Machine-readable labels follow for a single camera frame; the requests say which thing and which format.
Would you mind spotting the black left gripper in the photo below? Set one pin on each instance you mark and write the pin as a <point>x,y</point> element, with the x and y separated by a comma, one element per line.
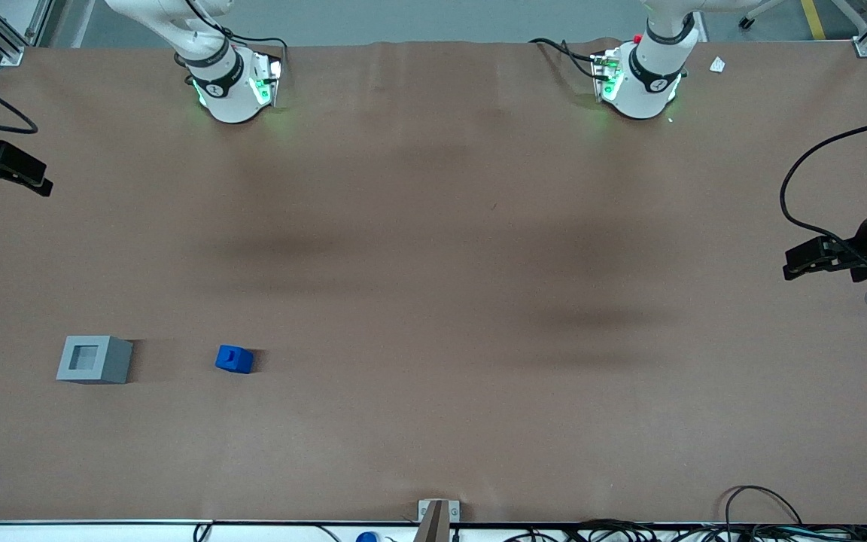
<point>858,253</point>

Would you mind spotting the blue plastic part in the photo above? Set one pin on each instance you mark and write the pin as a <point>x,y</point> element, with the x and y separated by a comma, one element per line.
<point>234,359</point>

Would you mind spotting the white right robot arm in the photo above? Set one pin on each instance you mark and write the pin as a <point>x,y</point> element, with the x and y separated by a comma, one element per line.
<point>230,98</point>

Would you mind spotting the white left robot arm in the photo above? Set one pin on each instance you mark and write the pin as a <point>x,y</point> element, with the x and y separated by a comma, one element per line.
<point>640,90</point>

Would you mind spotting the gray square base block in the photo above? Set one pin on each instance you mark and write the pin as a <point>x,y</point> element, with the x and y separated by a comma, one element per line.
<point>114,365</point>

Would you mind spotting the white paper scrap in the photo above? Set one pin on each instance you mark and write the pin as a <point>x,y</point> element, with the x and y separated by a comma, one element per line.
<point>717,65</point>

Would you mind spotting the black chair caster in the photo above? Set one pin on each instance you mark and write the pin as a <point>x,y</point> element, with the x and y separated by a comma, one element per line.
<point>743,22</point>

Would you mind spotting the brown table cover sheet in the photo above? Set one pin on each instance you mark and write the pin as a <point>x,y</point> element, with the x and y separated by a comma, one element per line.
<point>433,301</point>

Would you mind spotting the small blue round object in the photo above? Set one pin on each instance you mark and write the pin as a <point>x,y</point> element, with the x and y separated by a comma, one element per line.
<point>366,537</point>

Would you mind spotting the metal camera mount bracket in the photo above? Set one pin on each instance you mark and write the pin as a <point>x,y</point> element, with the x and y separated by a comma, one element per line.
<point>437,519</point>

